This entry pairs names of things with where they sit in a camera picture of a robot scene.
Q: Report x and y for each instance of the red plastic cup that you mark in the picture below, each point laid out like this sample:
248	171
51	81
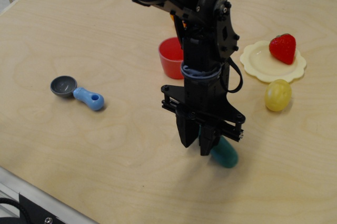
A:
171	57

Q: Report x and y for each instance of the red toy strawberry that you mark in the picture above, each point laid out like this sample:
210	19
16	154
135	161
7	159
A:
283	48

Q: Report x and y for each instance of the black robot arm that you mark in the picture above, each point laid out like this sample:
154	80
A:
207	38

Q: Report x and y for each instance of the yellow toy lemon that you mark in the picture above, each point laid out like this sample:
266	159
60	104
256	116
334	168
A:
277	95

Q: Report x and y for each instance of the black corner bracket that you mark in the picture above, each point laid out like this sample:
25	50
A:
38	214

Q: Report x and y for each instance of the grey blue toy scoop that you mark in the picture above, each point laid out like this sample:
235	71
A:
66	86

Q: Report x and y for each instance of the cream scalloped plate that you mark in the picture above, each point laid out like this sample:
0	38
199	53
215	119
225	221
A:
260	63

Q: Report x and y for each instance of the green toy cucumber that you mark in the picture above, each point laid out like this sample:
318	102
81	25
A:
224	154

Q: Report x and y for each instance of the aluminium table frame rail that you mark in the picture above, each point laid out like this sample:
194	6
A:
12	186

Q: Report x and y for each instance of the orange toy pumpkin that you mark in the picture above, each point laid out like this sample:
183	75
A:
172	18

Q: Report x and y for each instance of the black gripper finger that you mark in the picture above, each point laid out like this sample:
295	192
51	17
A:
187	126
209	137

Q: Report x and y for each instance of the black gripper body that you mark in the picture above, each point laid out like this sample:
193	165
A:
208	100

